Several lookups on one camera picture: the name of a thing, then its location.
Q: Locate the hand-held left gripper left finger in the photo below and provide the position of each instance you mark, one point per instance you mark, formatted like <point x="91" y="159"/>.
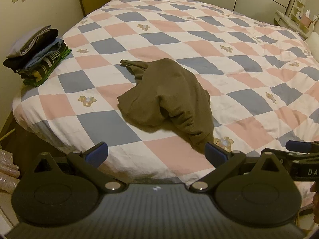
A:
<point x="96" y="152"/>

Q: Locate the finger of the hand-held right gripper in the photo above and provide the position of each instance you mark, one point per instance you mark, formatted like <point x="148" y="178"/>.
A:
<point x="286" y="154"/>
<point x="297" y="146"/>

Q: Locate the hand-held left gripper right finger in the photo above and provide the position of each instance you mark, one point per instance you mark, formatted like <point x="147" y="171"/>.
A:
<point x="214" y="154"/>

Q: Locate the olive brown garment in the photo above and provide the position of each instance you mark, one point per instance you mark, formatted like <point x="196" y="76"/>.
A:
<point x="162" y="92"/>

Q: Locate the stack of folded clothes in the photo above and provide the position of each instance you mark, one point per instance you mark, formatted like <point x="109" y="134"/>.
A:
<point x="12" y="63"/>

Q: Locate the person's right hand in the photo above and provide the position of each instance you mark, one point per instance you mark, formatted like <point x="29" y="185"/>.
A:
<point x="316" y="199"/>

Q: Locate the wooden stick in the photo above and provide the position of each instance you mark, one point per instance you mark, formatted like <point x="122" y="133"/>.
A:
<point x="7" y="135"/>

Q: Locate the clear plastic bags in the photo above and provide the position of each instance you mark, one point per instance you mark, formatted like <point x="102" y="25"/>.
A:
<point x="7" y="171"/>

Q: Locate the green folded garment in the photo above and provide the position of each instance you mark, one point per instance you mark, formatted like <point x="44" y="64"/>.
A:
<point x="37" y="82"/>

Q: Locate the dark striped folded garment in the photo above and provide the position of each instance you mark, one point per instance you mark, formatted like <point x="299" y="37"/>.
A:
<point x="48" y="64"/>

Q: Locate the blue folded garment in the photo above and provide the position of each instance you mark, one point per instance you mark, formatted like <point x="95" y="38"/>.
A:
<point x="42" y="54"/>

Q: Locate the checkered patchwork quilt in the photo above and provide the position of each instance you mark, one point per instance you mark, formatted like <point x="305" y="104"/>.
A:
<point x="174" y="42"/>

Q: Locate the pink box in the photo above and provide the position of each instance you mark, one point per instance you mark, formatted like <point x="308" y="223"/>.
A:
<point x="306" y="21"/>

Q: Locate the cream vanity table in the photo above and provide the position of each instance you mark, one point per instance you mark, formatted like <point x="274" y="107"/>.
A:
<point x="286" y="18"/>

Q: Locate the grey folded garment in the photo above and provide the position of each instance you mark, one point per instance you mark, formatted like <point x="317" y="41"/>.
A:
<point x="27" y="43"/>

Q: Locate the oval vanity mirror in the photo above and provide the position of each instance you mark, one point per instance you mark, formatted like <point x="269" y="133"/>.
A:
<point x="311" y="2"/>

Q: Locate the dark wooden bed frame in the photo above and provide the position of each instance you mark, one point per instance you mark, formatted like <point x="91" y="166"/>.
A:
<point x="27" y="149"/>

